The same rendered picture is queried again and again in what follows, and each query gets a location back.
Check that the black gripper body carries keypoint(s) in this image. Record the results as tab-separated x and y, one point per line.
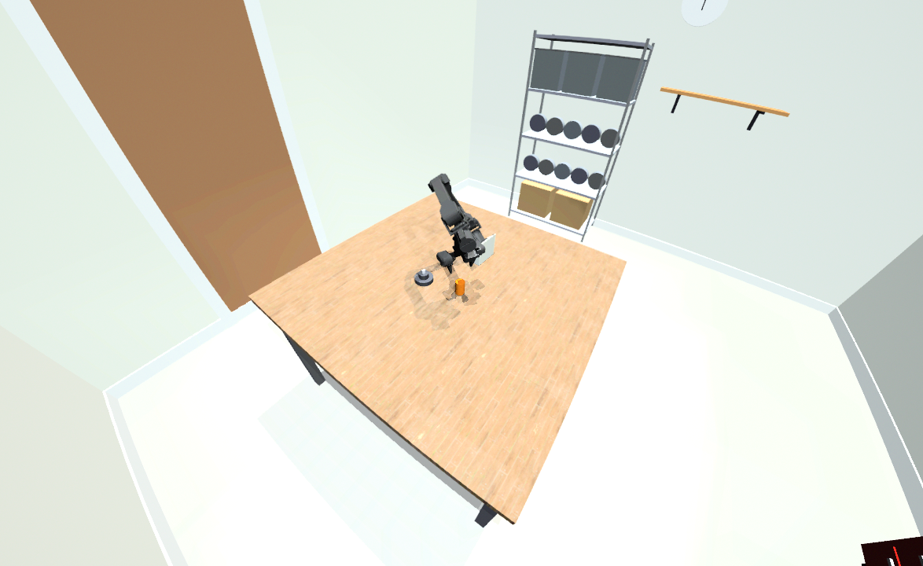
446	258

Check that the grey round pedestal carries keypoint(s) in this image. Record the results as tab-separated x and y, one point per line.
423	278

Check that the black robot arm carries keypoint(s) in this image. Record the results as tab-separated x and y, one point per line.
452	213

